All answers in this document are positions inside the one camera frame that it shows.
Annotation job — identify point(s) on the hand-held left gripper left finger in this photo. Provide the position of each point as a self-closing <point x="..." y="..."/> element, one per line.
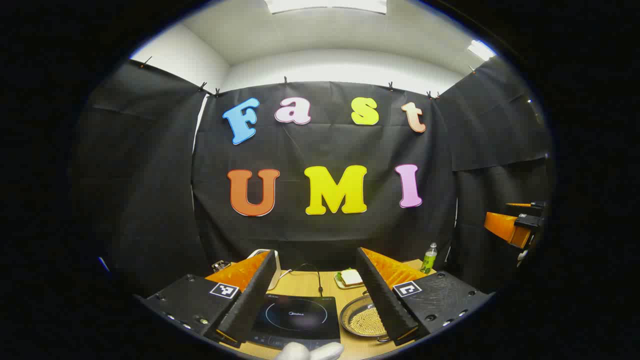
<point x="250" y="300"/>

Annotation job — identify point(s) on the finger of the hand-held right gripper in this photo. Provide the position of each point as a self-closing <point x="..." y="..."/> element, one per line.
<point x="505" y="227"/>
<point x="525" y="205"/>

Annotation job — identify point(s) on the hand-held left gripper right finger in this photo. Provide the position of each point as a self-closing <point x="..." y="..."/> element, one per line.
<point x="382" y="300"/>

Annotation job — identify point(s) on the stainless steel pot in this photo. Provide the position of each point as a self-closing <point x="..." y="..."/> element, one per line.
<point x="357" y="310"/>

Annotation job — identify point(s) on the black induction cooktop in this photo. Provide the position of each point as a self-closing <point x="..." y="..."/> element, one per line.
<point x="295" y="315"/>

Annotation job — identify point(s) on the pile of soybeans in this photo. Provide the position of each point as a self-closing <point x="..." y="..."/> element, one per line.
<point x="367" y="322"/>

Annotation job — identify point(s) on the white toaster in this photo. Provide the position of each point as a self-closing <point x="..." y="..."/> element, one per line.
<point x="276" y="277"/>

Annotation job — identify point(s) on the white rectangular plate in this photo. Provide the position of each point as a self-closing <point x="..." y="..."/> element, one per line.
<point x="345" y="286"/>

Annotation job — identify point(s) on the green drink bottle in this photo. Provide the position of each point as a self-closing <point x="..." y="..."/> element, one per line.
<point x="428" y="261"/>

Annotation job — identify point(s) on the black backdrop cloth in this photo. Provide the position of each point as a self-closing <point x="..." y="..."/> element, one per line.
<point x="325" y="240"/>

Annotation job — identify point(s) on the ceiling light panel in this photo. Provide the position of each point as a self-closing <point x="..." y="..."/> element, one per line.
<point x="325" y="5"/>
<point x="481" y="50"/>

